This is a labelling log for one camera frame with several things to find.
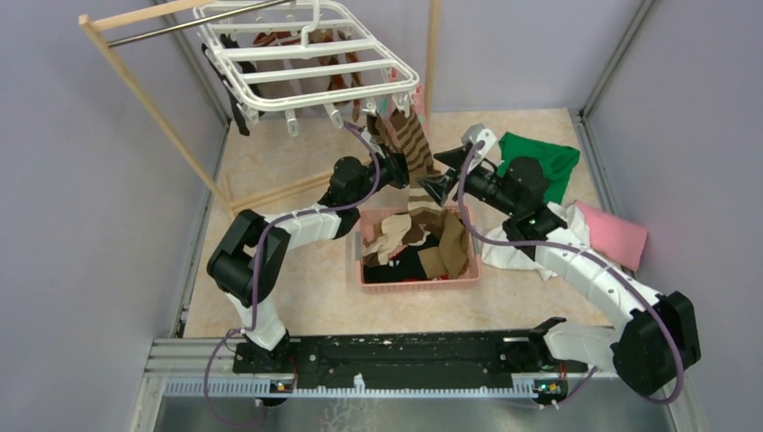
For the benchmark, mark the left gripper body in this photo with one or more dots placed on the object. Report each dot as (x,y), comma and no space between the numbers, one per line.
(390,173)

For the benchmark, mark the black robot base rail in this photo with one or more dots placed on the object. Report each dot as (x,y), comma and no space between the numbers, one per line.
(513,364)

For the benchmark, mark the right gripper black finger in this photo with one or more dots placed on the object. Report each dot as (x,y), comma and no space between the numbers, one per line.
(440,188)
(456,159)

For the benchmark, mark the pile of socks in basket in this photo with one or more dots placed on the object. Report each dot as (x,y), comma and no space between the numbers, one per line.
(399,249)

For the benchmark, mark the brown striped sock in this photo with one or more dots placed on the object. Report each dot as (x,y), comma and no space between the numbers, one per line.
(411,140)
(421,207)

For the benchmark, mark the green shirt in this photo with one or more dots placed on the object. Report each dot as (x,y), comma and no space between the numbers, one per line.
(556,161)

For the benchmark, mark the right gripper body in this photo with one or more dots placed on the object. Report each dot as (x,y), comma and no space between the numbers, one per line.
(481,184)

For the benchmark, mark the black hanging sock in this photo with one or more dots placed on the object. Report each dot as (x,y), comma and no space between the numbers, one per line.
(247,67)

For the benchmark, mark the pink sock with teal spots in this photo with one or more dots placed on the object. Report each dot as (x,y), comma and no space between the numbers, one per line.
(417,103)

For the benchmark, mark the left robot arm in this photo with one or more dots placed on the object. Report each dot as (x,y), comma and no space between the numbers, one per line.
(247,262)

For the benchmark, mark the pink plastic basket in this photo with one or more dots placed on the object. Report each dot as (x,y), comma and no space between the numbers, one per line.
(467,280)

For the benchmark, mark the wooden clothes rack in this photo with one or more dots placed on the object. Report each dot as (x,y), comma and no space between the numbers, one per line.
(94,30)

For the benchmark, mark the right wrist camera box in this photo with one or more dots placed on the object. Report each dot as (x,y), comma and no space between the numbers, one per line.
(478,133)

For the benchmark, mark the pink cloth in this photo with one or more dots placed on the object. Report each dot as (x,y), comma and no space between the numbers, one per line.
(619,240)

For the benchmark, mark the white plastic clip hanger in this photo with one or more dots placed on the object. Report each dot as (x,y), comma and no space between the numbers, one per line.
(289,78)

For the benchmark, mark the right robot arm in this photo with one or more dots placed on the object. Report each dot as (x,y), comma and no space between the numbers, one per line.
(653,336)

